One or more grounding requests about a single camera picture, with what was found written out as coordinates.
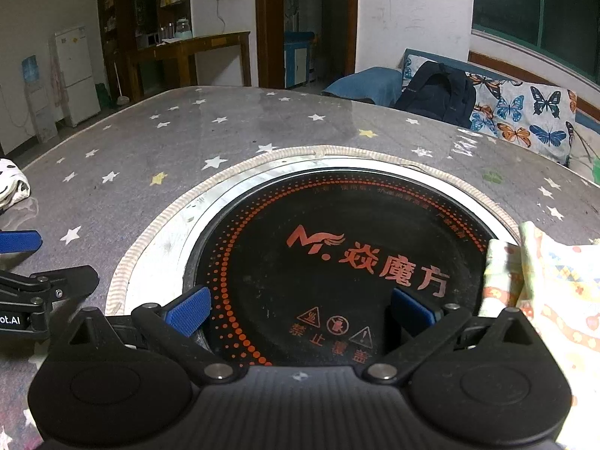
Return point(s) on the glass jar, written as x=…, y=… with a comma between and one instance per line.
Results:
x=183, y=29

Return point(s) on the black round induction cooktop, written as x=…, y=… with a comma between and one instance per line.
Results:
x=328, y=206

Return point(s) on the green bin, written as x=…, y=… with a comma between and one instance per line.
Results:
x=102, y=96

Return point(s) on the blue cloth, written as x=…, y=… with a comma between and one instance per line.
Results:
x=365, y=84

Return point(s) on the blue white cabinet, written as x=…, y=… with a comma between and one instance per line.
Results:
x=297, y=56

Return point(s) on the butterfly-print sofa cover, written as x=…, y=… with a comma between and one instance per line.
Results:
x=525, y=108

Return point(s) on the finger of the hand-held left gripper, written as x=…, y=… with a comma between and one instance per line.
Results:
x=56, y=281
x=18, y=241

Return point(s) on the green-framed window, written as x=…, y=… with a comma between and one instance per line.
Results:
x=539, y=4

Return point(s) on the dark wooden shelf cabinet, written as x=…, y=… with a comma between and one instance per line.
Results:
x=140, y=4

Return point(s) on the dark wooden side table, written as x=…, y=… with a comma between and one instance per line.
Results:
x=187, y=47

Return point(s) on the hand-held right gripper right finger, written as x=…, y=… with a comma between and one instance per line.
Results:
x=412, y=311

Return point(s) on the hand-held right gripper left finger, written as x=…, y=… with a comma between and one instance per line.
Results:
x=190, y=311

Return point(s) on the white black-spotted cloth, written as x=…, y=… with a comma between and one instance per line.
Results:
x=11, y=183

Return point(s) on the pastel patterned garment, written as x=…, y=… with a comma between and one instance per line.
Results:
x=558, y=300

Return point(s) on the broom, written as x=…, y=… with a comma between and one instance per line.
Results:
x=121, y=96

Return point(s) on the blue water bottle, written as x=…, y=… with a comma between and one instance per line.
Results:
x=30, y=68

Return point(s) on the dark wooden door frame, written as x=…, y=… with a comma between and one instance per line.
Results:
x=267, y=23

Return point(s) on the black backpack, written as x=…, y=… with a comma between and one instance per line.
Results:
x=440, y=93

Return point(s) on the white refrigerator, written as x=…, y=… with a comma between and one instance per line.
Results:
x=77, y=75

